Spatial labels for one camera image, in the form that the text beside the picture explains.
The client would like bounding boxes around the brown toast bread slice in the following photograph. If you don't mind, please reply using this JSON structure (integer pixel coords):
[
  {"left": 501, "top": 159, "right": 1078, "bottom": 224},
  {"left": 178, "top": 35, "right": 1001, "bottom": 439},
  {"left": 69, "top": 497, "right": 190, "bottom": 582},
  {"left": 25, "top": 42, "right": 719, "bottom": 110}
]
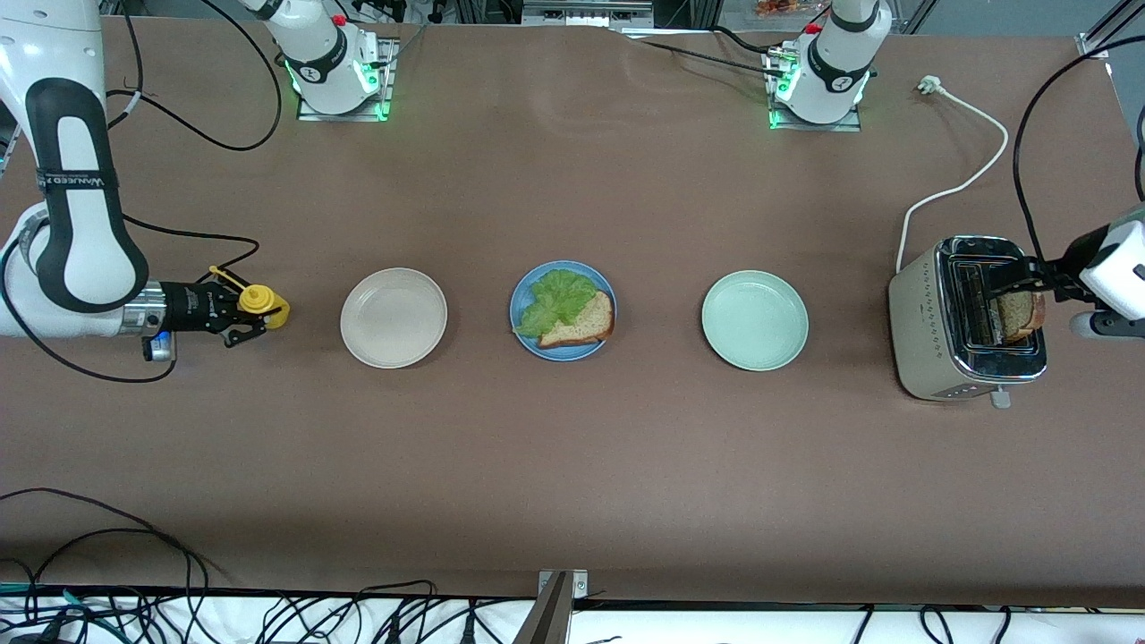
[
  {"left": 995, "top": 288, "right": 1047, "bottom": 344},
  {"left": 539, "top": 289, "right": 616, "bottom": 350}
]

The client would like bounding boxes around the yellow mustard squeeze bottle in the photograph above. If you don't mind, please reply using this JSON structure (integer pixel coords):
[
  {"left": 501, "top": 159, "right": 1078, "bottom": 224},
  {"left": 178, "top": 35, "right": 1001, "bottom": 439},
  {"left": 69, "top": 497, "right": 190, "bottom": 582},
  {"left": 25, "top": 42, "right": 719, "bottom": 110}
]
[{"left": 208, "top": 265, "right": 292, "bottom": 332}]

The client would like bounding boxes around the green lettuce leaf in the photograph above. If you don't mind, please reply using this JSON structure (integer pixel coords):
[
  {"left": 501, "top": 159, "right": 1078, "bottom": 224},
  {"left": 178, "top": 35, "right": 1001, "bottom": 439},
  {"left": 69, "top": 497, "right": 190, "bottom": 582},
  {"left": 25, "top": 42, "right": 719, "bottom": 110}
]
[{"left": 513, "top": 268, "right": 598, "bottom": 339}]

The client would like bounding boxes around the off-white plate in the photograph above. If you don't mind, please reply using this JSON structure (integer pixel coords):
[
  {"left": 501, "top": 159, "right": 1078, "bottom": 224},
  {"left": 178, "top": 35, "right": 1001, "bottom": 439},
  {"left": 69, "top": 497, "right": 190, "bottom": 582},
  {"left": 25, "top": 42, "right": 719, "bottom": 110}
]
[{"left": 340, "top": 267, "right": 448, "bottom": 369}]

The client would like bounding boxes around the mint green plate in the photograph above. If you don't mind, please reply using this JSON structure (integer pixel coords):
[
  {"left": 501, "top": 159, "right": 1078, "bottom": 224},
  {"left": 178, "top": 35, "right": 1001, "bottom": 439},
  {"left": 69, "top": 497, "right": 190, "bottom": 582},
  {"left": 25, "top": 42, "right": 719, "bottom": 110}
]
[{"left": 701, "top": 270, "right": 810, "bottom": 372}]

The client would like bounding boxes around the blue plate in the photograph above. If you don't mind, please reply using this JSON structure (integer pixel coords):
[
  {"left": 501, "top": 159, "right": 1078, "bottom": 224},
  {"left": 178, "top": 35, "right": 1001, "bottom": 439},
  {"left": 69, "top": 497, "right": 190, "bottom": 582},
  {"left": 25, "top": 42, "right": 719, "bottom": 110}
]
[{"left": 509, "top": 260, "right": 618, "bottom": 362}]

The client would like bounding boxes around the beige chrome two-slot toaster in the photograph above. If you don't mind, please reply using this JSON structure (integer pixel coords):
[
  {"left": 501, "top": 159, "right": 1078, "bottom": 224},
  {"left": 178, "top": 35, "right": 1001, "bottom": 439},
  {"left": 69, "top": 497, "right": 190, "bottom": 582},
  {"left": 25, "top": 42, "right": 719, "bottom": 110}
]
[{"left": 888, "top": 235, "right": 1049, "bottom": 411}]

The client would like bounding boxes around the grey metal box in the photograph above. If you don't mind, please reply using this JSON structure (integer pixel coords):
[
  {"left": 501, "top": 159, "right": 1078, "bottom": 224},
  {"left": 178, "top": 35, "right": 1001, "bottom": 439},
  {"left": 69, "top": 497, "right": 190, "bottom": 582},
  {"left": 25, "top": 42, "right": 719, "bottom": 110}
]
[{"left": 522, "top": 0, "right": 656, "bottom": 28}]

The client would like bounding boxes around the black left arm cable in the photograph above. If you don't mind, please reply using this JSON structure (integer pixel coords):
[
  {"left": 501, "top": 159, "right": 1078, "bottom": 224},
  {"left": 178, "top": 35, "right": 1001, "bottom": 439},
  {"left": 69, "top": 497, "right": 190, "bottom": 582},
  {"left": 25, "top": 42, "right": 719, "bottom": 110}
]
[{"left": 1013, "top": 36, "right": 1145, "bottom": 265}]

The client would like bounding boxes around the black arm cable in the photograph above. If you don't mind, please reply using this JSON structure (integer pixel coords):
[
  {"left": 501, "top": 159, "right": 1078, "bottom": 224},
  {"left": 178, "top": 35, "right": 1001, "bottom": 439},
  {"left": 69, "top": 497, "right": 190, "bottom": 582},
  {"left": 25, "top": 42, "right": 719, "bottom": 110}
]
[
  {"left": 0, "top": 0, "right": 284, "bottom": 384},
  {"left": 1013, "top": 36, "right": 1145, "bottom": 265}
]

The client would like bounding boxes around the white toaster power cord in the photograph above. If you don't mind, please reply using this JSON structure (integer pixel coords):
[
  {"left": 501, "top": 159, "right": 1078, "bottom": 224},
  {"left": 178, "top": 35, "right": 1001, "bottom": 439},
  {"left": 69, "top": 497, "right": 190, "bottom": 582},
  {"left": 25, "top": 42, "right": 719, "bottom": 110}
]
[{"left": 895, "top": 76, "right": 1010, "bottom": 274}]

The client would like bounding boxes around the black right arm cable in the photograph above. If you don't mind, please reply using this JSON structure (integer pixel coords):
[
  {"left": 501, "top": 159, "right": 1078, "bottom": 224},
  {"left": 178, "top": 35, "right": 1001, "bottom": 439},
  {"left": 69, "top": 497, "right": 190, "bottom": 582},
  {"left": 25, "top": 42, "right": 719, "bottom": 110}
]
[{"left": 0, "top": 0, "right": 284, "bottom": 384}]

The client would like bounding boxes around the black looped table cable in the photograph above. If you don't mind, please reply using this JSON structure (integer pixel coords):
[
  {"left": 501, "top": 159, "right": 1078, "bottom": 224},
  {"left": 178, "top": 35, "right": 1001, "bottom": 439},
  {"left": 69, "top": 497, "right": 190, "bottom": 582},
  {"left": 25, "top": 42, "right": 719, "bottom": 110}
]
[
  {"left": 0, "top": 487, "right": 229, "bottom": 591},
  {"left": 0, "top": 528, "right": 211, "bottom": 644}
]

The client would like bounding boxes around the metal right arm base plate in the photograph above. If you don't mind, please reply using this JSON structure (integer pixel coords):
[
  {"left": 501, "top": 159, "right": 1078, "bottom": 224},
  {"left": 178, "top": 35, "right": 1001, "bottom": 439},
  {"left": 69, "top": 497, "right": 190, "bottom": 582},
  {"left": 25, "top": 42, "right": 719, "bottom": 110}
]
[{"left": 295, "top": 36, "right": 396, "bottom": 123}]

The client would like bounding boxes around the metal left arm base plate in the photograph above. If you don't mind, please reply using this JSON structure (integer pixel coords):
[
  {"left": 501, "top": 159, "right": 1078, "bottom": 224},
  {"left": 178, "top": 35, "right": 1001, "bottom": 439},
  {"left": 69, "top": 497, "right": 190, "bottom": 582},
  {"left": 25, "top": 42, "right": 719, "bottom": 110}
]
[{"left": 763, "top": 49, "right": 865, "bottom": 133}]

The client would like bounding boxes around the black base cable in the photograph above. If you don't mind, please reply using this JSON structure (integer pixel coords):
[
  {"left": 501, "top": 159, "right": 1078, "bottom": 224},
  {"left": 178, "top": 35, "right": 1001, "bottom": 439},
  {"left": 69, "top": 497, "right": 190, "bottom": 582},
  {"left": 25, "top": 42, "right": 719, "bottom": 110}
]
[
  {"left": 711, "top": 25, "right": 777, "bottom": 55},
  {"left": 613, "top": 25, "right": 784, "bottom": 80},
  {"left": 353, "top": 0, "right": 430, "bottom": 72}
]

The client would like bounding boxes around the aluminium frame post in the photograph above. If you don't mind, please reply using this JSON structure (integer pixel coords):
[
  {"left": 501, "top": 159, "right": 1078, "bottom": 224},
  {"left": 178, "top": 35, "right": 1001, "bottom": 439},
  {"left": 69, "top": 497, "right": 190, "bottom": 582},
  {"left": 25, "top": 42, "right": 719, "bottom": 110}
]
[{"left": 513, "top": 570, "right": 591, "bottom": 644}]

